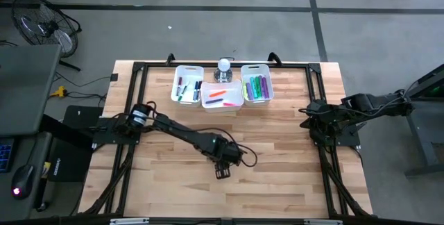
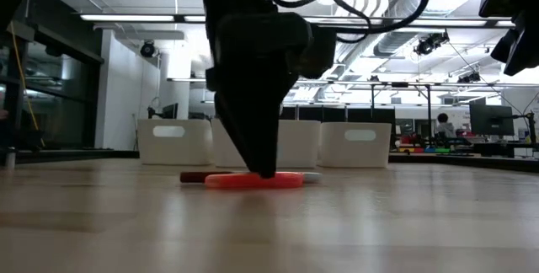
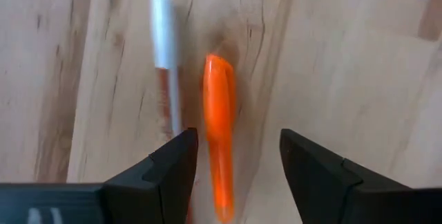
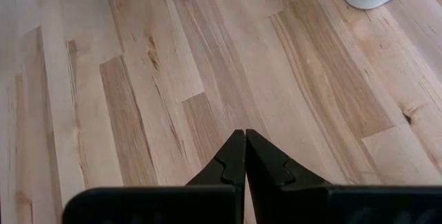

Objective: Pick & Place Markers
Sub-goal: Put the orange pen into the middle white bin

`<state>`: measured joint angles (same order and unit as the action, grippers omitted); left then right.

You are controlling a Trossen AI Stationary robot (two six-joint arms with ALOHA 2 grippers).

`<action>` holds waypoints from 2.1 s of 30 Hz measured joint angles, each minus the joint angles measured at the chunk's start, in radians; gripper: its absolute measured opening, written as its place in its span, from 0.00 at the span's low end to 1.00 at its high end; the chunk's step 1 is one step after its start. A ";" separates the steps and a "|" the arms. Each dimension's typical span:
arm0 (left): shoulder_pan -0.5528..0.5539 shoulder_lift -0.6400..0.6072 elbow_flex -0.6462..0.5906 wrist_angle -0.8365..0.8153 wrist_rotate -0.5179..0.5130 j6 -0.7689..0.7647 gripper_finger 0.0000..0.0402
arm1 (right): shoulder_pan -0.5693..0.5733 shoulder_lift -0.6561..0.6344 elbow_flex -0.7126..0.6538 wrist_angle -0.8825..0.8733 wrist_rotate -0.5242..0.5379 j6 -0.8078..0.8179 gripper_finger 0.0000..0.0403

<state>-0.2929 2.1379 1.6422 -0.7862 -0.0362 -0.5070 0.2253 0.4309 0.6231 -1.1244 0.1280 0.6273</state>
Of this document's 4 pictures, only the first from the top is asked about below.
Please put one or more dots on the yellow label tag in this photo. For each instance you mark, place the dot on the yellow label tag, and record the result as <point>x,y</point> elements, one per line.
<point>46,168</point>

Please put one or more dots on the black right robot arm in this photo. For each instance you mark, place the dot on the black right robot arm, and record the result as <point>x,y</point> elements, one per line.
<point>378,101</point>

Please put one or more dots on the dark purple stubby highlighter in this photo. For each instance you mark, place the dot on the dark purple stubby highlighter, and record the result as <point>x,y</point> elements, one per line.
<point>214,101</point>

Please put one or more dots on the teal highlighter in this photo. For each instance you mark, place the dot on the teal highlighter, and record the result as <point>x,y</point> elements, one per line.
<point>253,87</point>

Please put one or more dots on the black printed bag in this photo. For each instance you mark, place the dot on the black printed bag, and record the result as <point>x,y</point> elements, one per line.
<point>73,162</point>

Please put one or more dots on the grey side table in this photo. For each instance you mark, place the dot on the grey side table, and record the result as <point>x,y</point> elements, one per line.
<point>34,148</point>

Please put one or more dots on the grey desk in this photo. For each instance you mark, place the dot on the grey desk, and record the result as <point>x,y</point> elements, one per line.
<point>27,86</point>

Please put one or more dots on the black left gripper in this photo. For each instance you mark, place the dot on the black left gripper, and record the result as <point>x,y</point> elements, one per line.
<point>223,150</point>

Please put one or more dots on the blue thin marker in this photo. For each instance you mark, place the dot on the blue thin marker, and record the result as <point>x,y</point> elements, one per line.
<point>195,91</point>

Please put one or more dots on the magenta capped thin marker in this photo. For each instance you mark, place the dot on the magenta capped thin marker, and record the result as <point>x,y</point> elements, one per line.
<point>200,89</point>

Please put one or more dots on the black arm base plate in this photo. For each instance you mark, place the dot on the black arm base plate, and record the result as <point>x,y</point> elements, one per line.
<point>104,136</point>
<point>347,140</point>

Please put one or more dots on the chrome lamp base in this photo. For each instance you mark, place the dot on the chrome lamp base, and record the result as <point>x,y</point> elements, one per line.
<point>223,77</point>

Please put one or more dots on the black flat box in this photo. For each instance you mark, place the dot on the black flat box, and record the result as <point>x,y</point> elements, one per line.
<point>81,117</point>

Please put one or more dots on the black aluminium table frame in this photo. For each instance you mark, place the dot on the black aluminium table frame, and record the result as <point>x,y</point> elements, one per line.
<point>159,65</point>

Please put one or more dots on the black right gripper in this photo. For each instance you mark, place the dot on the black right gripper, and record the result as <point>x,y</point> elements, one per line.
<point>320,117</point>

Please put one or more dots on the green thin marker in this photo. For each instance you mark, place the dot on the green thin marker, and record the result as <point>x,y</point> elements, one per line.
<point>181,96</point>

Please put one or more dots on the grey metal cart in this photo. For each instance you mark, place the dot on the grey metal cart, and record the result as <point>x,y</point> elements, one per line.
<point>419,131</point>

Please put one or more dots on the white plastic bin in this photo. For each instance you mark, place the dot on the white plastic bin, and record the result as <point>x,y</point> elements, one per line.
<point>249,72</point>
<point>189,74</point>
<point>237,94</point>

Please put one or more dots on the backlit keyboard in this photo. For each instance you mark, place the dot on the backlit keyboard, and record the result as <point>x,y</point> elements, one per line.
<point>5,157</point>

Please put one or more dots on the small black box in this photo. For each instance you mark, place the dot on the small black box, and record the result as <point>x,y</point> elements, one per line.
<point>114,77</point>

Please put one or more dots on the orange stubby highlighter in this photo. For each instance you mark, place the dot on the orange stubby highlighter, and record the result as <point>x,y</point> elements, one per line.
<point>218,94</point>

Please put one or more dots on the yellow-green highlighter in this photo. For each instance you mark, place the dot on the yellow-green highlighter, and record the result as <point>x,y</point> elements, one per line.
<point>245,91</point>

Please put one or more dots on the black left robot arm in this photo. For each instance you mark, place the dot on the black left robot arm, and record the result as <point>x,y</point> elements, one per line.
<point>180,131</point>

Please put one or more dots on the black computer mouse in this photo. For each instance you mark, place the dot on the black computer mouse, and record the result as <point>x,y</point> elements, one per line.
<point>22,180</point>

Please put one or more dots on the yellow plug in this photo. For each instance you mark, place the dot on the yellow plug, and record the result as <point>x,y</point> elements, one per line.
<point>60,92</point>

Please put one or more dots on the black floor fan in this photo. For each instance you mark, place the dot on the black floor fan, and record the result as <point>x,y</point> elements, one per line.
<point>52,27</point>

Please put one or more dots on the white light bulb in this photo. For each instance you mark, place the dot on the white light bulb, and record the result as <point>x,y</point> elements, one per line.
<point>224,64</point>

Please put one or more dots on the silver bracket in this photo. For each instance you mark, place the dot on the silver bracket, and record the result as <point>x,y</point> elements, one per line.
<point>128,221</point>
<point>322,222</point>

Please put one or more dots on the green highlighter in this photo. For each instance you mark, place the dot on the green highlighter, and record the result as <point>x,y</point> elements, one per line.
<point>258,83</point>

